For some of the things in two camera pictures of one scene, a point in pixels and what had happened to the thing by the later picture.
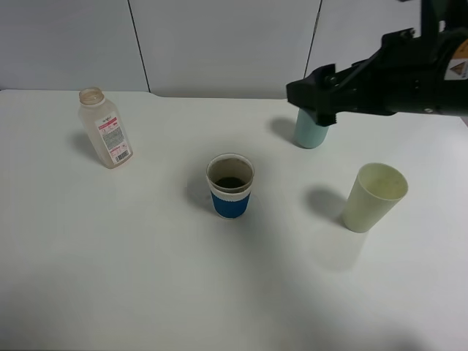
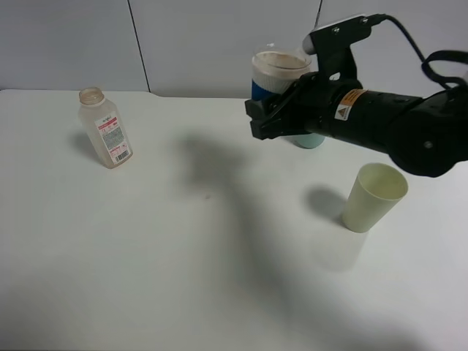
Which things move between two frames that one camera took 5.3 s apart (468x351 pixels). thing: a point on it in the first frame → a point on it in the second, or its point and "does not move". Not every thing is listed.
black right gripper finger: [330, 74] → [259, 110]
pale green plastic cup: [376, 191] does not move
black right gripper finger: [325, 93] → [294, 116]
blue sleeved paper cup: [230, 178] → [276, 67]
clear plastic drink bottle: [105, 127] does not move
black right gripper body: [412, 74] → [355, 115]
